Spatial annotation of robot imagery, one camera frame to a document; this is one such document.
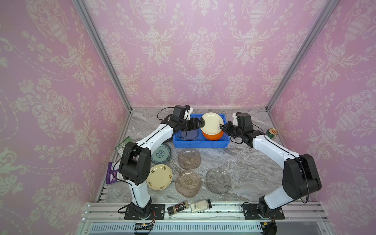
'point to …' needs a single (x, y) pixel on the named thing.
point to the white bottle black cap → (200, 205)
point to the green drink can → (271, 133)
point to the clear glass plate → (190, 135)
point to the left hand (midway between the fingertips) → (200, 125)
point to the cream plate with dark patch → (213, 122)
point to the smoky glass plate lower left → (188, 184)
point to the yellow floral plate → (160, 177)
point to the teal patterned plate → (161, 154)
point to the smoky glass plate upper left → (189, 159)
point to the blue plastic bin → (202, 142)
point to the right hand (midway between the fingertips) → (220, 125)
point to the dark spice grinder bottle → (174, 209)
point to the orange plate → (214, 137)
